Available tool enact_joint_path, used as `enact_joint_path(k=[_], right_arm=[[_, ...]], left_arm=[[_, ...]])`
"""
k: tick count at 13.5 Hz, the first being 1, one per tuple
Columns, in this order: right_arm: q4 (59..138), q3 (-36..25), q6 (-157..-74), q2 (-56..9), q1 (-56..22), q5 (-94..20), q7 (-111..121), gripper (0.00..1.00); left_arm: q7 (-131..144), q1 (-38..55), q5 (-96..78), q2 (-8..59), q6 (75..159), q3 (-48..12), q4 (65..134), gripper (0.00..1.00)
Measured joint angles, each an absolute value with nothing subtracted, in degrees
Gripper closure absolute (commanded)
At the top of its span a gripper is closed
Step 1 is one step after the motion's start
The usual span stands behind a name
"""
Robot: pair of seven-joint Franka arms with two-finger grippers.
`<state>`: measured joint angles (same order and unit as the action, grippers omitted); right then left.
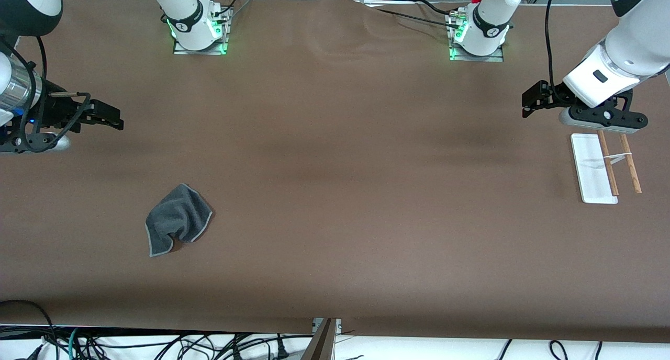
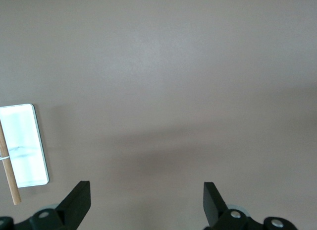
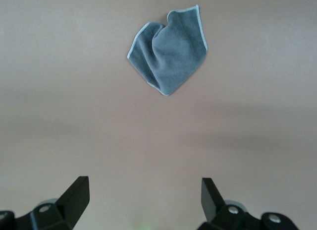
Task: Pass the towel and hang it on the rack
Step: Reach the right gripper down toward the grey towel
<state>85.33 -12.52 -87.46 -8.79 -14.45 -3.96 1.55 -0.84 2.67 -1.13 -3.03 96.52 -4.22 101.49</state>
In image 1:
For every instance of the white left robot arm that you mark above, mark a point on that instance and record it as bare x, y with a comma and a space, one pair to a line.
628, 41

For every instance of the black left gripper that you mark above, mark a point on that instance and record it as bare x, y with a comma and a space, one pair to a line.
550, 94

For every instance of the white flat sheet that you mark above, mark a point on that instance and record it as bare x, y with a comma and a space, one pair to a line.
390, 3

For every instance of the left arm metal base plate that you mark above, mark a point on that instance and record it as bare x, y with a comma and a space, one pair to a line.
460, 55

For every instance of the grey and pink towel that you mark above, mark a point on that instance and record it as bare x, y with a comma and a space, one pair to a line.
178, 218

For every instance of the white rack with wooden rods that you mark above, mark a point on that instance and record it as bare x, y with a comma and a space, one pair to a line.
594, 166

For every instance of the metal bracket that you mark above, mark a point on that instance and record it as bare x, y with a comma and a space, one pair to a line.
337, 326

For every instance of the brown wooden post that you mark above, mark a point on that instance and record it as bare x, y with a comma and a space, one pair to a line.
320, 344

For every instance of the black power plug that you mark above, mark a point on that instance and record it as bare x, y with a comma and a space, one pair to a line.
281, 349

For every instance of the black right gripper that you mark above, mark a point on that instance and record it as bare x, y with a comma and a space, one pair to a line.
53, 113

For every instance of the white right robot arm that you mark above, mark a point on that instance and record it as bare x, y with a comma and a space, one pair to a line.
183, 7

